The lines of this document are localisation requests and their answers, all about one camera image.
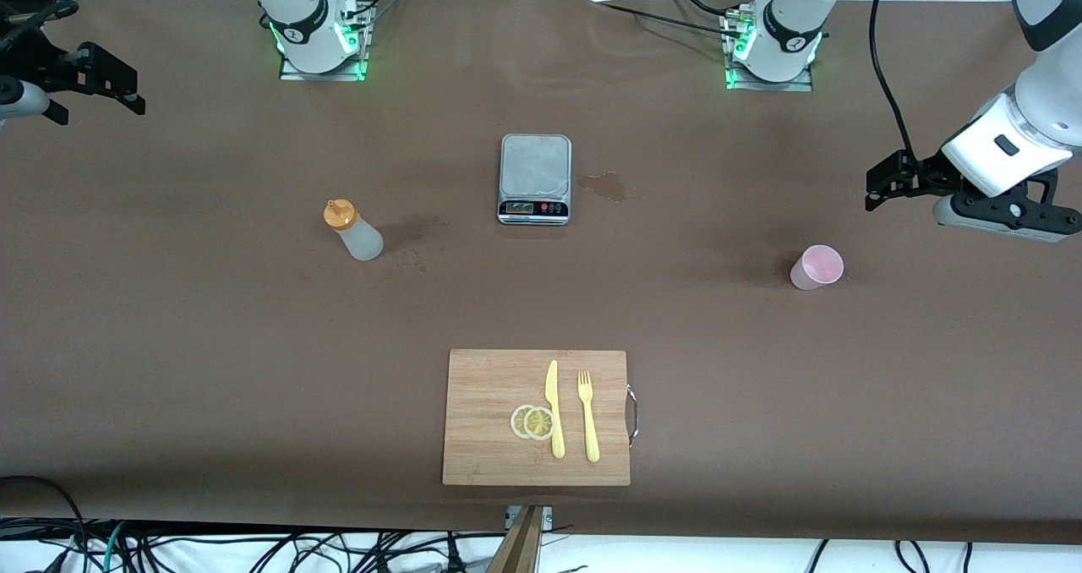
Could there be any pink plastic cup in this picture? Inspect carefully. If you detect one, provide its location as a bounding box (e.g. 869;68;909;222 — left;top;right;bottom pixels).
790;244;844;292

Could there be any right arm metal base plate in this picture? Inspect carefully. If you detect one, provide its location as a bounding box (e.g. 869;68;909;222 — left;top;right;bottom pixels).
279;0;373;82

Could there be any yellow plastic knife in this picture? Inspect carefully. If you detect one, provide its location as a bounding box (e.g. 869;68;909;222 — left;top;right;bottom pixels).
544;359;566;460

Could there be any yellow plastic fork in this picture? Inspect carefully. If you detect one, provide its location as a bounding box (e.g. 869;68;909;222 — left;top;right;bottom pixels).
577;370;601;463

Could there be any clear sauce bottle orange cap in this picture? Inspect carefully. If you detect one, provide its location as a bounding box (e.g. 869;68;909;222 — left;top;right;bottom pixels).
324;199;385;262

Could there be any black looped floor cable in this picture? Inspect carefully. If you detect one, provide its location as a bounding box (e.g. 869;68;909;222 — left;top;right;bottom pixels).
0;474;90;548

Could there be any black cable across table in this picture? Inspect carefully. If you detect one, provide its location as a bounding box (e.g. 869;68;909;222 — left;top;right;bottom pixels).
579;0;753;41

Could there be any wooden cutting board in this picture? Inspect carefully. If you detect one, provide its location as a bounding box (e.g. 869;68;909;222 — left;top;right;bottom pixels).
442;349;632;487

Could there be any teal floor cable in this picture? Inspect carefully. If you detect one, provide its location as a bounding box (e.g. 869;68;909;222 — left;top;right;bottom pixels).
76;521;128;573

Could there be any silver digital kitchen scale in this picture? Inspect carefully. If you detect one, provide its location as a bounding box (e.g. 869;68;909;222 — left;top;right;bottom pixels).
497;134;573;226

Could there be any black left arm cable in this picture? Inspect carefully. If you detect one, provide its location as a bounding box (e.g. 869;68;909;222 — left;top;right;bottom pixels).
869;0;922;164

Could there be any wooden post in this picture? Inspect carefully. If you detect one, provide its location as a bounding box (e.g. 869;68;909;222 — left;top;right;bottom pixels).
486;505;546;573

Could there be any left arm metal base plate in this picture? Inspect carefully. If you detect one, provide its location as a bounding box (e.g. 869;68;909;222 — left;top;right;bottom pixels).
725;15;814;92

